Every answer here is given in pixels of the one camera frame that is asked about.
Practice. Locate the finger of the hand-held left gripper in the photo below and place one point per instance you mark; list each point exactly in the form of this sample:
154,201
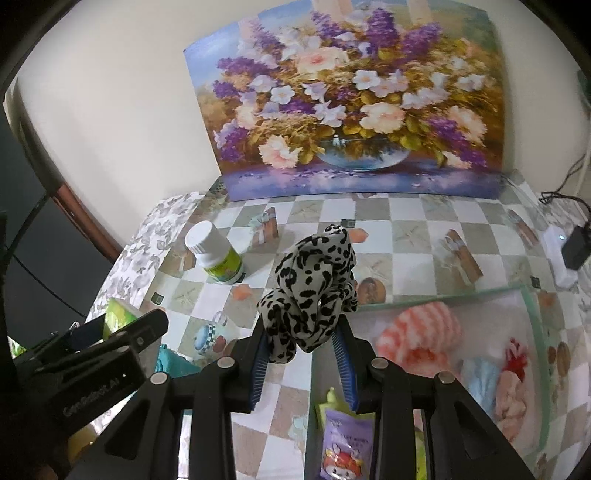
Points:
138,327

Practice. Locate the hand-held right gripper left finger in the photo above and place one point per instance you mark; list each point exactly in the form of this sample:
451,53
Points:
258,369

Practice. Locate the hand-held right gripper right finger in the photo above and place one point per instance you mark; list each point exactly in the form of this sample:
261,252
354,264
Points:
346,374

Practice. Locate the white tray with teal rim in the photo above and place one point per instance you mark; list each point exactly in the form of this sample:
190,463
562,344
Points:
364,323

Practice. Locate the purple cartoon packet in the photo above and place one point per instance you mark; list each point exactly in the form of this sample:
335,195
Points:
344,443

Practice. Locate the pink white striped fluffy cloth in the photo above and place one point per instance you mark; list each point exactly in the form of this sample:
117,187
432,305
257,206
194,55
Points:
415,337

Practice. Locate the leopard print scrunchie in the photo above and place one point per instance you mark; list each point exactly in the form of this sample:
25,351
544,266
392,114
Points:
304,286

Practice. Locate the blue face mask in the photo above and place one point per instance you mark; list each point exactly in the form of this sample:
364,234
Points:
480,378

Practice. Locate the pink floral cloth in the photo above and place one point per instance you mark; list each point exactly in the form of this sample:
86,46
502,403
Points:
510,401

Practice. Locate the red yarn toy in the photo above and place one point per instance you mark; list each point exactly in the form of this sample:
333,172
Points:
516,360

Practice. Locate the light green tissue packet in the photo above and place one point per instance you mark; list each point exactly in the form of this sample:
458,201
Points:
121,314

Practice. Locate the teal heart-embossed container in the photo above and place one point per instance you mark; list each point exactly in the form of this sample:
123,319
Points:
178,364

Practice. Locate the white bottle with green label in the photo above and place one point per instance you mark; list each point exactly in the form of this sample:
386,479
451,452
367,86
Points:
217,261

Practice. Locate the checkered printed tablecloth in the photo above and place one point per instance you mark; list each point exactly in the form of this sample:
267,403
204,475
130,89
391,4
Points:
415,230

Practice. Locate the black power adapter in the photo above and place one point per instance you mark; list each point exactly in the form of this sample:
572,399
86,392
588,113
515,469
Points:
577,249

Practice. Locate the flower bouquet painting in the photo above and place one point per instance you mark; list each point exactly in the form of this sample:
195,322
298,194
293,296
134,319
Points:
351,106

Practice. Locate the brown wooden door frame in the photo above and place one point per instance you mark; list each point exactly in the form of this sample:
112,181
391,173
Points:
87,221

